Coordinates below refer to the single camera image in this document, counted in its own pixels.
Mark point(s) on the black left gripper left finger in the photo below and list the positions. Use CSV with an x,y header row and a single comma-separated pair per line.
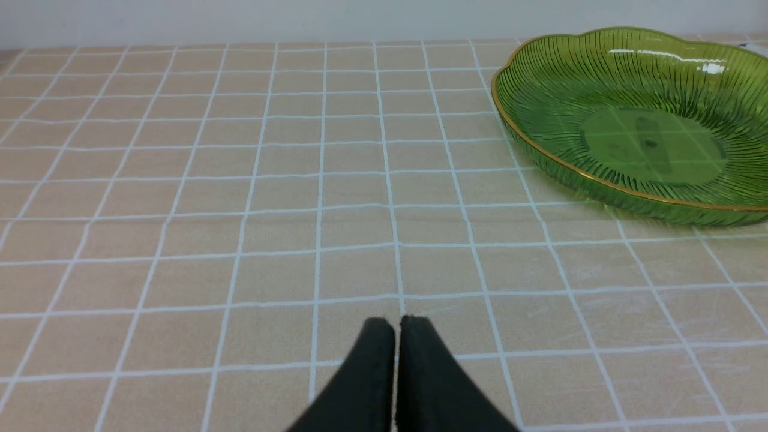
x,y
358,397

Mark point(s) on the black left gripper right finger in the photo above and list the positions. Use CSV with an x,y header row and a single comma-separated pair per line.
x,y
433,391

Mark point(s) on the green glass plate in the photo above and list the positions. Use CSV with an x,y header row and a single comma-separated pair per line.
x,y
643,121

